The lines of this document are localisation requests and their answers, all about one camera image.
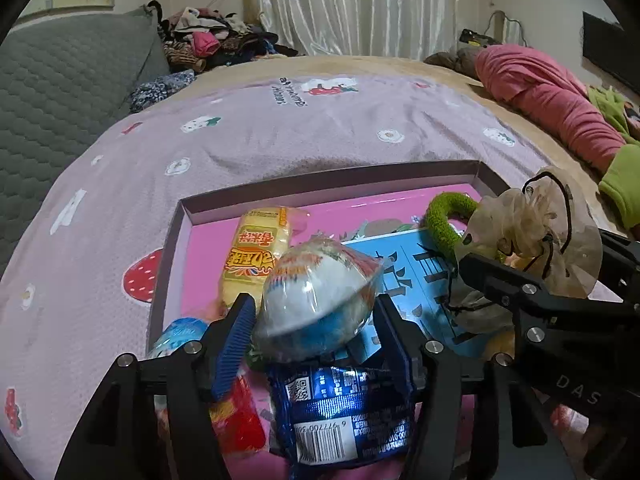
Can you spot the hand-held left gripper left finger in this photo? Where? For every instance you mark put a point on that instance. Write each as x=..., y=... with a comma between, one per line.
x=235, y=345

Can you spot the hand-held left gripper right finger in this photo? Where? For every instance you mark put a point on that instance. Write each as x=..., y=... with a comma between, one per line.
x=405, y=365

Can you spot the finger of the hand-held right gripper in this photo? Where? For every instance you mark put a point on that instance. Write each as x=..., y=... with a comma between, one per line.
x=620, y=260
x=500, y=280

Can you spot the beige organza hair scrunchie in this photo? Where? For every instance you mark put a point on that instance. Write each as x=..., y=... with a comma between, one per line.
x=505, y=220

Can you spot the red egg toy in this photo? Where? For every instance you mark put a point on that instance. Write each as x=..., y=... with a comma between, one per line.
x=235, y=420

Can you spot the blue cookie packet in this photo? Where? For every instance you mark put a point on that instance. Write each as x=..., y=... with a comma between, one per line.
x=340, y=410

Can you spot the green fuzzy hair scrunchie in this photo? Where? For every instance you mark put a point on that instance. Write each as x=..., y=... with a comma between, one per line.
x=440, y=220

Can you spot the large yellow cake packet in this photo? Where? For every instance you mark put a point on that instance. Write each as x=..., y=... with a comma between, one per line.
x=250, y=260

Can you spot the blue white egg toy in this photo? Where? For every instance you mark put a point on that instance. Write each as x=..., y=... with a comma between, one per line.
x=310, y=300

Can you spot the shallow brown cardboard box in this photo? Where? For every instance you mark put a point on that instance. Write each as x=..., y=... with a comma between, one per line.
x=170, y=260

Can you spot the green fleece blanket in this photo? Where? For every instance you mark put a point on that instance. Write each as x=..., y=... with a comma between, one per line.
x=622, y=180

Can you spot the pink and blue book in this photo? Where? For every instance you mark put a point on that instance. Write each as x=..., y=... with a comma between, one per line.
x=340, y=220

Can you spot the pink quilt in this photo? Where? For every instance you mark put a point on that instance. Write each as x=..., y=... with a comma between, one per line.
x=540, y=95

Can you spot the black television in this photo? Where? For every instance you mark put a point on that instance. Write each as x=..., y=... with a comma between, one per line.
x=610, y=45

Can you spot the dark brown cloth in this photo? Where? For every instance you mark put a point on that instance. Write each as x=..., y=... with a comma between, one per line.
x=452, y=62

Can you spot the black yellow bag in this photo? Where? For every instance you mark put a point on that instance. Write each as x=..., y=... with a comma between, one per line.
x=475, y=36

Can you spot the dark floral cloth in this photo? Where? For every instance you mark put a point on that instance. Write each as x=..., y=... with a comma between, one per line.
x=160, y=87

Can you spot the grey quilted headboard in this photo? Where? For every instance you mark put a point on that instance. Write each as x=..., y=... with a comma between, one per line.
x=60, y=100

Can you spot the pile of clothes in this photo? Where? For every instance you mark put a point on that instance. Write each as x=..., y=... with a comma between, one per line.
x=210, y=40

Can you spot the white curtain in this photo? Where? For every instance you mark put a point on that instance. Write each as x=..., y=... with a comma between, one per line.
x=350, y=5

